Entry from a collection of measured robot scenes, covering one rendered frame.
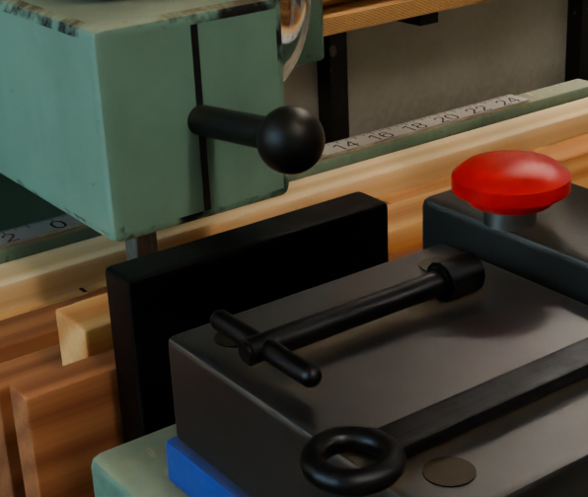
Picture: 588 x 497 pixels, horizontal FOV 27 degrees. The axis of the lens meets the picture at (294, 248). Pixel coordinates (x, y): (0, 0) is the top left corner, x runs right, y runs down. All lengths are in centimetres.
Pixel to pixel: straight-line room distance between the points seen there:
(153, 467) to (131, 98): 12
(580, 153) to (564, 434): 36
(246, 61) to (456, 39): 334
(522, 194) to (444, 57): 342
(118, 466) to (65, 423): 4
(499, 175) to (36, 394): 14
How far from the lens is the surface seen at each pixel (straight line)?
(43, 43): 41
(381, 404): 26
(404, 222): 42
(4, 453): 39
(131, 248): 46
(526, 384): 25
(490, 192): 31
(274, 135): 35
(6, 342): 42
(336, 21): 277
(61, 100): 41
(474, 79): 382
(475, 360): 27
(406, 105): 365
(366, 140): 56
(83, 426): 36
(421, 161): 55
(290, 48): 57
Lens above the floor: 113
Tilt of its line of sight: 23 degrees down
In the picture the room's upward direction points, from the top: 3 degrees counter-clockwise
